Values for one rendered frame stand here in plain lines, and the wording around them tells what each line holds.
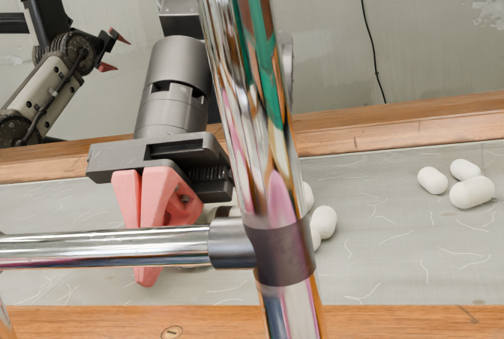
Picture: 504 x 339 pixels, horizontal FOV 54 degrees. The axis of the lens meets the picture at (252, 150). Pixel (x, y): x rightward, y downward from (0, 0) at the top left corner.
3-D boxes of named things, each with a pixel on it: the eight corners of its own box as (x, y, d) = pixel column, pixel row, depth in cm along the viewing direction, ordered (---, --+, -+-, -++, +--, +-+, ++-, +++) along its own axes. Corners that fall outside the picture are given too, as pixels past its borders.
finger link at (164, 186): (151, 270, 30) (174, 140, 35) (55, 272, 32) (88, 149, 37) (194, 297, 36) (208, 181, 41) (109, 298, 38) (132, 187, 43)
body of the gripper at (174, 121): (208, 153, 34) (218, 69, 37) (81, 165, 37) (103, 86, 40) (238, 193, 39) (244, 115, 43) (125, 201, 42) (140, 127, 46)
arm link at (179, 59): (162, 68, 47) (146, 26, 42) (232, 68, 46) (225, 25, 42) (149, 129, 44) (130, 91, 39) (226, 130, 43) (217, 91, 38)
